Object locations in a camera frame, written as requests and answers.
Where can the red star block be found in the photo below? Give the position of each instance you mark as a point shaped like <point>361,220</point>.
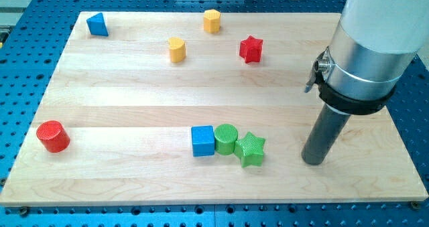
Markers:
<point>251,49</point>

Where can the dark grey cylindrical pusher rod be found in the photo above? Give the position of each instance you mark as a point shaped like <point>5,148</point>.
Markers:
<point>324,133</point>

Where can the red cylinder block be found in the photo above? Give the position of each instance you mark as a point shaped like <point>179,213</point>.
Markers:
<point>53,136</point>

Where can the blue cube block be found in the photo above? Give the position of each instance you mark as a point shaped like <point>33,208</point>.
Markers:
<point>203,143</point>

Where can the green star block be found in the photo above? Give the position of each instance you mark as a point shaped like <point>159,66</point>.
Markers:
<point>249,150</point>

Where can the blue triangular prism block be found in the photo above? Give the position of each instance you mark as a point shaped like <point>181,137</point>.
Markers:
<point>96,25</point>

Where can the yellow hexagonal block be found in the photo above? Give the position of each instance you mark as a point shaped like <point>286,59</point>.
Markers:
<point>211,21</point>

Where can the light wooden board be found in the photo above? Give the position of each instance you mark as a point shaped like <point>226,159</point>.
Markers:
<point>128,111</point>

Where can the yellow heart block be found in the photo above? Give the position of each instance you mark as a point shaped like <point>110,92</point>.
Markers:
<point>177,49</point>

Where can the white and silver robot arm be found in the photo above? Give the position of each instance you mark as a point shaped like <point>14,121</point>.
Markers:
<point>374,42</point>

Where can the green cylinder block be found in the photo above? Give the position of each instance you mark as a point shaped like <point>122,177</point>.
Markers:
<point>225,136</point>

